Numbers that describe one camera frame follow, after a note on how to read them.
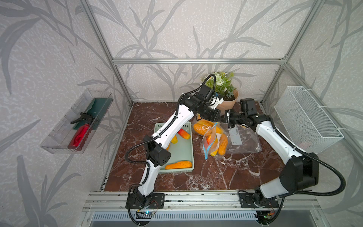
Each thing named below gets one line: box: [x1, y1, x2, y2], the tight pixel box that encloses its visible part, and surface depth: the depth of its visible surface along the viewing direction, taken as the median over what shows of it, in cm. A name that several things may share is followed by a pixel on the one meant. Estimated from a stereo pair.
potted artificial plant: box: [202, 71, 239, 113], surface depth 98 cm
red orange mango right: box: [177, 128, 191, 140], surface depth 98 cm
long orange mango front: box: [164, 160, 193, 170], surface depth 83 cm
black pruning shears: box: [70, 112, 95, 125], surface depth 67 cm
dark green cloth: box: [72, 97, 114, 131], surface depth 70 cm
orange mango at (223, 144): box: [218, 133, 228, 156], surface depth 92 cm
